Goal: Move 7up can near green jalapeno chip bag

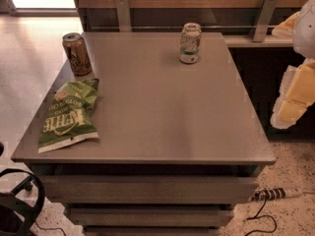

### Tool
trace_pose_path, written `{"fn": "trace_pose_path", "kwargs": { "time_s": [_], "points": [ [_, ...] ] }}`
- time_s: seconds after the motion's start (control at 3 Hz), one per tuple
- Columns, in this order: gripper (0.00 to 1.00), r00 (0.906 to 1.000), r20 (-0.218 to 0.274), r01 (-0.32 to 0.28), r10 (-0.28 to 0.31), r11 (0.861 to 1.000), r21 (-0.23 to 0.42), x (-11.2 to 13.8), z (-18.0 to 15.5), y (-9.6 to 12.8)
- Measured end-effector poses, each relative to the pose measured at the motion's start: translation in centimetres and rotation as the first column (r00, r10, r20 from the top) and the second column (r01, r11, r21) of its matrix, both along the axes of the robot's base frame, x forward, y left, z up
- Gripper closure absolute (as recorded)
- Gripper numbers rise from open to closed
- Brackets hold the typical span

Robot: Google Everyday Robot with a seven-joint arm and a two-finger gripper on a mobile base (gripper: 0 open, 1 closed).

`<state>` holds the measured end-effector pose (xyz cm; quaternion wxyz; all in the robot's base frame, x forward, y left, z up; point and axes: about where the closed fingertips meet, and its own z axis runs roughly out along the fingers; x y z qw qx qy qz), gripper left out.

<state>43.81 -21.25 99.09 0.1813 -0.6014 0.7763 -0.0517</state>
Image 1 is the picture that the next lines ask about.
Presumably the white green 7up can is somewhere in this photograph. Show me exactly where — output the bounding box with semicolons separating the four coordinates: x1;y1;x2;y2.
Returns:
179;23;202;64

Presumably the green jalapeno chip bag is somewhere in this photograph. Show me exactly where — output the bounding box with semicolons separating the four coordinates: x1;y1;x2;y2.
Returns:
38;78;99;153

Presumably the right metal wall bracket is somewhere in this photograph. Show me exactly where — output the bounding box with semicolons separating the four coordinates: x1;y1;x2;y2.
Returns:
252;0;279;42

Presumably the metal wall bracket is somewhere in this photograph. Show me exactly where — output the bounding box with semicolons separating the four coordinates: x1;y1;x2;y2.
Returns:
252;0;279;42
115;0;132;32

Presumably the black power cable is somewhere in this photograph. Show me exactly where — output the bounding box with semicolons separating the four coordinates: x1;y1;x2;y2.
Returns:
243;198;279;236

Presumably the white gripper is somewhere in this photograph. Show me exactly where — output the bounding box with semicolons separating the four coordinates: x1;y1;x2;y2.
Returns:
270;11;315;131

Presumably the grey drawer cabinet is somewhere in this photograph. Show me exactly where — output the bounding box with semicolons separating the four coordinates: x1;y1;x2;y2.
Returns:
13;32;276;236

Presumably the black white power strip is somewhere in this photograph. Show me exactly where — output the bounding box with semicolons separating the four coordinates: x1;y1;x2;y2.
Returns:
250;188;303;201

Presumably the left metal wall bracket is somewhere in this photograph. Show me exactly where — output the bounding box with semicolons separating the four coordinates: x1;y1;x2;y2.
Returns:
115;0;132;32

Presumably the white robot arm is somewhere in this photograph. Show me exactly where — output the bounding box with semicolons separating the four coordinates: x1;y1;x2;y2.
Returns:
270;0;315;129

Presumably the black office chair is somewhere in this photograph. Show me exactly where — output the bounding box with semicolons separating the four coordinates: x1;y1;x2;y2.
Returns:
0;142;46;236

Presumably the brown gold soda can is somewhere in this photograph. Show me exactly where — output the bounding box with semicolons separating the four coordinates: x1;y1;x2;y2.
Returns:
62;32;92;76

